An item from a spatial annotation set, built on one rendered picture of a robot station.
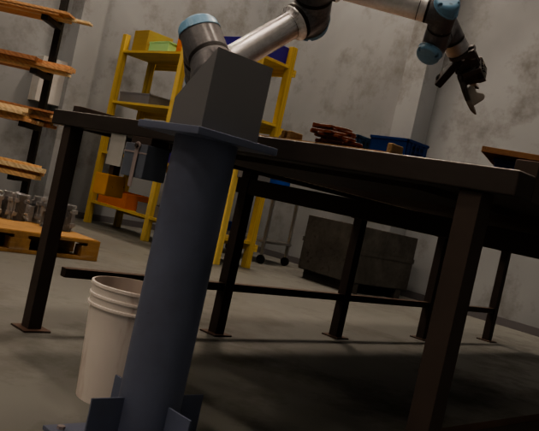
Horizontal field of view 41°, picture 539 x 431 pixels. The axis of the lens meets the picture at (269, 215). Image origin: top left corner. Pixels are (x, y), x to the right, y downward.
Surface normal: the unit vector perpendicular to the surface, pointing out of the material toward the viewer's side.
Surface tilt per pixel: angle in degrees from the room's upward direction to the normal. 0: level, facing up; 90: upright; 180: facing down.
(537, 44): 90
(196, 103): 90
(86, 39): 90
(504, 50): 90
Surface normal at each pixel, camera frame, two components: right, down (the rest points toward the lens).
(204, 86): -0.71, -0.15
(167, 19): 0.67, 0.16
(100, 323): -0.57, -0.05
